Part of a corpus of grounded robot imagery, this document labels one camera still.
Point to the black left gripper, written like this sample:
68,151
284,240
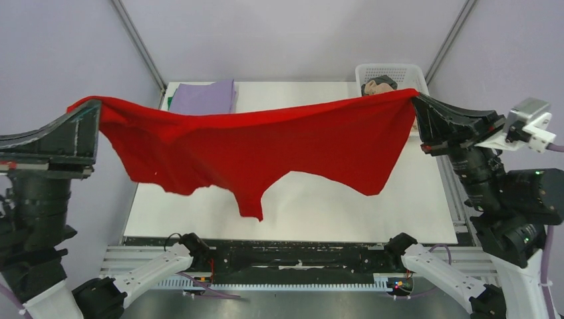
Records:
67,145

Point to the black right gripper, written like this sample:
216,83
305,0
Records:
444,127

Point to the red t shirt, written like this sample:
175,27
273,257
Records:
355,142

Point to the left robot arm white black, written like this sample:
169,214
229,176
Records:
34,224

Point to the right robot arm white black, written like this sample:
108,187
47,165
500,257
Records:
516,211

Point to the white plastic basket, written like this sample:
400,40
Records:
404,75

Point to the grey t shirt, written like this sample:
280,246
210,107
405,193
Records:
383,78

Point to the beige t shirt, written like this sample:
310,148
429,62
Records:
374,88

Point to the folded green t shirt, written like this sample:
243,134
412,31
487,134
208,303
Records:
169,100

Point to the folded purple t shirt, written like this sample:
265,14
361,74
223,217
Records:
204,99

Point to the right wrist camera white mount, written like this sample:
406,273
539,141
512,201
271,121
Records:
525,125

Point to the white slotted cable duct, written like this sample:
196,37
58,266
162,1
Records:
378,284

